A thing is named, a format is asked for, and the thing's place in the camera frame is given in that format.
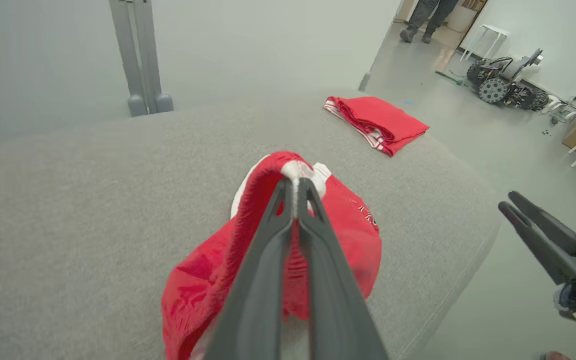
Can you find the red basketball jersey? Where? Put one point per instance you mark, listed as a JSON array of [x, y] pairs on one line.
[[388, 120]]

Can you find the black wheeled robot base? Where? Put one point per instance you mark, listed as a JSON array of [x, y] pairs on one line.
[[492, 90]]

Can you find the person in dark trousers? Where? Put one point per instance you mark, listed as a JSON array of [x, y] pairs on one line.
[[420, 12]]

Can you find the red shorts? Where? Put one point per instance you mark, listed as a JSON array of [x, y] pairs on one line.
[[203, 280]]

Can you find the white stool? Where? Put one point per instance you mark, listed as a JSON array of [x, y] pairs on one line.
[[493, 30]]

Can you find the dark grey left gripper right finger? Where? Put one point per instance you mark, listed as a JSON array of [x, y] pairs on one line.
[[333, 300]]

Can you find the grey double partition post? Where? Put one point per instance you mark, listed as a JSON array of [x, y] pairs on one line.
[[140, 60]]

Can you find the grey partition end post foot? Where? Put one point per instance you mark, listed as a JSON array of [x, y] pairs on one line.
[[364, 82]]

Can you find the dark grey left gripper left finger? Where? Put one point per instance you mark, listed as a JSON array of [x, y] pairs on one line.
[[258, 300]]

